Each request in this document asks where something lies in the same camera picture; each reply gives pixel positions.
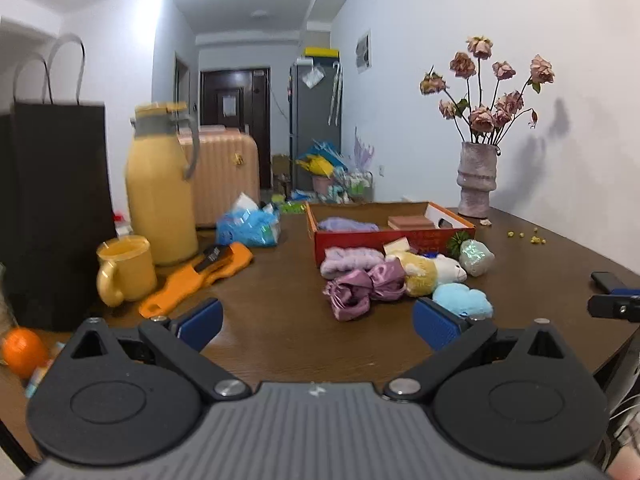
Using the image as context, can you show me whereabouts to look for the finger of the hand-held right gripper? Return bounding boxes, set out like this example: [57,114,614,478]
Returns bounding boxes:
[587,294,640,322]
[591,272,640,296]

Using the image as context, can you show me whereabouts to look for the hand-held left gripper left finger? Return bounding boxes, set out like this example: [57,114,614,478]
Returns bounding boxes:
[59,297,252,402]

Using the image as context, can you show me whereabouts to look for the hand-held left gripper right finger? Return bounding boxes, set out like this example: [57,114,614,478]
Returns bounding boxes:
[382,297,581,403]

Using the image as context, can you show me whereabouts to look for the blue cloud plush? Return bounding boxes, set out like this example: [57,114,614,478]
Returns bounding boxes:
[432,283,495,319]

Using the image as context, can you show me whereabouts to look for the yellow and white plush lamb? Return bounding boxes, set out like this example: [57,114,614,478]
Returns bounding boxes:
[385,251,468,297]

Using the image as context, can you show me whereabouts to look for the iridescent plastic packet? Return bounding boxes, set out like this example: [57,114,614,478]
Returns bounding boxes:
[459,239,496,278]

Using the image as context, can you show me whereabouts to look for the purple satin scrunchie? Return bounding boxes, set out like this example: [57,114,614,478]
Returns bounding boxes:
[323,260,407,322]

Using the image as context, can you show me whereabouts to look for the purple fluffy headband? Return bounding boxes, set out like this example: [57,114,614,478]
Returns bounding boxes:
[320,247,386,281]

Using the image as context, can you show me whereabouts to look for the red cardboard box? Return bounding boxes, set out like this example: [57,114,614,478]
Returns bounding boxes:
[305,201,477,267]

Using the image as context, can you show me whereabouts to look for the orange plastic tool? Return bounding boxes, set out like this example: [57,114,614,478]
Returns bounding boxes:
[138,242,254,318]

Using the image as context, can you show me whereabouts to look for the yellow flower crumbs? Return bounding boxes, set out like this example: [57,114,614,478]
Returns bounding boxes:
[507,227,547,246]

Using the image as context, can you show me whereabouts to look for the yellow mug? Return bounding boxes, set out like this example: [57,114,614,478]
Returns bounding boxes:
[96,235,158,308]

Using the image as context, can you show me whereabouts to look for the blue tissue pack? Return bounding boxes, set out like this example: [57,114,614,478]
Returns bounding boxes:
[216,192,282,248]

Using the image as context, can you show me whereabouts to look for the pink rectangular block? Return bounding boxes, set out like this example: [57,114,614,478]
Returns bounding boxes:
[387,215,435,231]

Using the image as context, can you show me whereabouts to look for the person's checked clothing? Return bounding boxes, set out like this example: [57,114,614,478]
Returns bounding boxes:
[602,400,640,480]

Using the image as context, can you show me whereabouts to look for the yellow thermos jug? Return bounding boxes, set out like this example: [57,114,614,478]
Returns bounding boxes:
[125,101,202,267]

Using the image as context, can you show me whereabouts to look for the purple fluffy cloth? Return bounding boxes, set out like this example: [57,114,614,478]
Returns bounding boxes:
[318,217,380,233]

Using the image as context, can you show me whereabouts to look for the pink ceramic vase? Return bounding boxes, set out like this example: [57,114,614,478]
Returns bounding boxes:
[457,141,501,219]

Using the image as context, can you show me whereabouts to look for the orange fruit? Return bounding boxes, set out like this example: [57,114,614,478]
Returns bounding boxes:
[1,328,50,380]

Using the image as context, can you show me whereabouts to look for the black paper bag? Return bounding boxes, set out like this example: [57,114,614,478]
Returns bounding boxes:
[0,35,118,332]

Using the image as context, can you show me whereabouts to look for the blue and yellow bag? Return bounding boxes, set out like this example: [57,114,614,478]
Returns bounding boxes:
[295,140,348,177]

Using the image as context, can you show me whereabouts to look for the dried pink roses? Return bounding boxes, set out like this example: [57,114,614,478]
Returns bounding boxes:
[420,36,556,147]

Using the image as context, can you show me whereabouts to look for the grey refrigerator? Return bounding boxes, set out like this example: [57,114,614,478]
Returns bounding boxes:
[290,62,343,192]

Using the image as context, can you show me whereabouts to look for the dark wooden door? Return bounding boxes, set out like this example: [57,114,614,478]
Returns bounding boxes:
[201,67,271,156]

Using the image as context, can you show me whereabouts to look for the wire basket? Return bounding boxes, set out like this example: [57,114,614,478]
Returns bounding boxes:
[330,170,374,204]

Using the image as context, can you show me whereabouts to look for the wall poster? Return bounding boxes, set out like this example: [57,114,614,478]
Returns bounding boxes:
[355,30,372,72]

